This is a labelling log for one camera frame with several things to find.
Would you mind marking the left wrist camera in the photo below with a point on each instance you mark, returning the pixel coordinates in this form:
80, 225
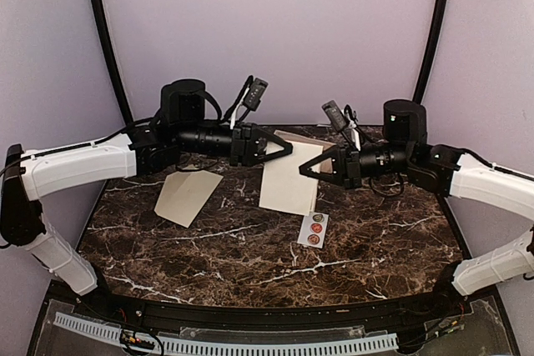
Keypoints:
255, 92

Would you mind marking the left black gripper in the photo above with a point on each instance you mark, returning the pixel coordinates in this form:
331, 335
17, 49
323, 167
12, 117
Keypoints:
241, 154

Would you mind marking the white slotted cable duct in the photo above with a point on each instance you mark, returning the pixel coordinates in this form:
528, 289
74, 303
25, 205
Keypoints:
168, 345

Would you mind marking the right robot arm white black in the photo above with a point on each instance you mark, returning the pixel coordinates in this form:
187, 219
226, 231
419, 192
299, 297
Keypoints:
446, 171

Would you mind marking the beige lined letter sheet front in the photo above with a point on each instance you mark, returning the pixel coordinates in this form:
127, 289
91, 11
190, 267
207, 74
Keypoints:
283, 188

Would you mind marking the right black frame post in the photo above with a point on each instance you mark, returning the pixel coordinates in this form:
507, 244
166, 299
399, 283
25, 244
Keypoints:
430, 51

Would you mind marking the left black frame post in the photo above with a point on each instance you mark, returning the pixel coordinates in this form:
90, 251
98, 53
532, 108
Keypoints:
106, 45

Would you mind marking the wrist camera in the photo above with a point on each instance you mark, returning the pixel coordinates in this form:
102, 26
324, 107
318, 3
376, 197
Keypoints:
255, 92
337, 119

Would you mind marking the white sticker sheet with seals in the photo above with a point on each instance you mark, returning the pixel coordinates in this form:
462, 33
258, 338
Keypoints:
313, 229

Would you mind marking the black frame post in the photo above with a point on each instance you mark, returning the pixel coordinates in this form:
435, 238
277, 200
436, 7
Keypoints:
106, 45
430, 51

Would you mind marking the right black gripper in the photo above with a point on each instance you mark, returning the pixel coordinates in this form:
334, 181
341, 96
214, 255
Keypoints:
346, 166

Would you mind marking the cream paper envelope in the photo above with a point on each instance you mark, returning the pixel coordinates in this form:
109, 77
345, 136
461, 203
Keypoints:
183, 195

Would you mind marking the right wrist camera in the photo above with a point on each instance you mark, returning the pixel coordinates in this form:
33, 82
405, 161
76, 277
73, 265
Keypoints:
337, 119

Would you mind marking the beige lined letter sheet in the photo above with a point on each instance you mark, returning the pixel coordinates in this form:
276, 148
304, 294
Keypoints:
283, 188
297, 138

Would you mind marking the beige lined letter sheet rear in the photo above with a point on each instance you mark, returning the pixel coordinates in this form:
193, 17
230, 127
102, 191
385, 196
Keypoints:
297, 138

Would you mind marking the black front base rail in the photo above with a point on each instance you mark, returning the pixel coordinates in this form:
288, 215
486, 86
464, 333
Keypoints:
402, 314

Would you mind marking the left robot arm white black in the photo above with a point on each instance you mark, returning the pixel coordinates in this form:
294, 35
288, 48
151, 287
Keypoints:
189, 120

